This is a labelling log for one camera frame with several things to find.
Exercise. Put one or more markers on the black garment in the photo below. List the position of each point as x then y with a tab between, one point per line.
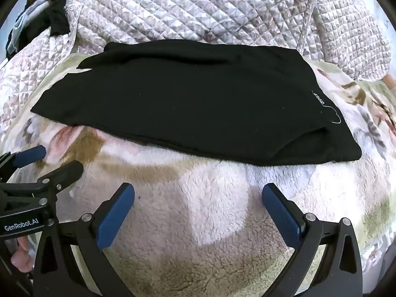
55	18

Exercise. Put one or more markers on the black pants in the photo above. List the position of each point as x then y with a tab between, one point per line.
191	99

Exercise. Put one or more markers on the quilted beige pillow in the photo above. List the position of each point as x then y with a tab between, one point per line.
346	27

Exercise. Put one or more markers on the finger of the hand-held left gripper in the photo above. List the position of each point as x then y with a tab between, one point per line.
65	173
31	156

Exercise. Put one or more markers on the light blue garment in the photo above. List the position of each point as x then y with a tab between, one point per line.
15	35

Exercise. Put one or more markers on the person's left hand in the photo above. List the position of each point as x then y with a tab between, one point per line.
22	255

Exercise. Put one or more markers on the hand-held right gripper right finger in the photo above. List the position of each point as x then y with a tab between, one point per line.
282	218

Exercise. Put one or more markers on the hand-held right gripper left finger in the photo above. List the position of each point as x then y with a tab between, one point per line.
113	218

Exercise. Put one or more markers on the quilted beige bedspread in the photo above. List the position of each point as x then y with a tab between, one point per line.
185	9

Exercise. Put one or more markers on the floral fleece blanket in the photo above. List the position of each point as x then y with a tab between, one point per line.
191	210

